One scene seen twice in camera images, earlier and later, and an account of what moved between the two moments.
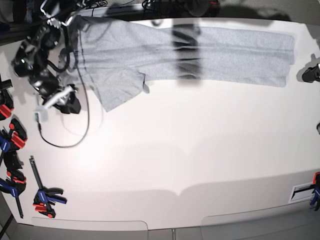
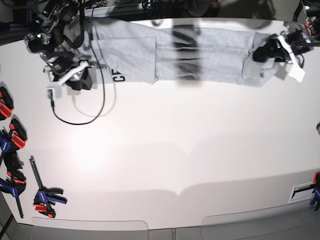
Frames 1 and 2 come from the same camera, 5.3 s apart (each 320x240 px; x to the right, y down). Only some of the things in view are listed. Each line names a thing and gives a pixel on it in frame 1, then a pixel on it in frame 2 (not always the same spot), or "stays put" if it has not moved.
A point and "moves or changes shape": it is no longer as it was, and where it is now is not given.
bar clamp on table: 43,200 stays put
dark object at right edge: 318,127 stays put
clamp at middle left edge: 11,142 stays put
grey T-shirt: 115,55 moves or changes shape
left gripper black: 72,105 -> 81,80
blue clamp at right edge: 315,197 stays put
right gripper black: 311,74 -> 270,50
